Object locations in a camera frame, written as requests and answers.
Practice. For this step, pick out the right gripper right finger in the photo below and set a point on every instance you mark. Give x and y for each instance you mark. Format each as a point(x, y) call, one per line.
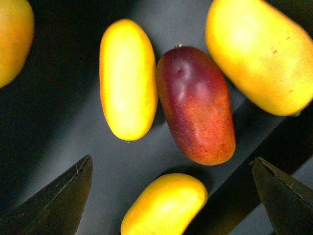
point(288, 202)

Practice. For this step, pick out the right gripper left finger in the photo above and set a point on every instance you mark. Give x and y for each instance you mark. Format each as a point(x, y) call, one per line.
point(57, 208)

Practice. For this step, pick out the red yellow mango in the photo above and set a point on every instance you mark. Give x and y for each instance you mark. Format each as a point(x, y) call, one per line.
point(195, 99)

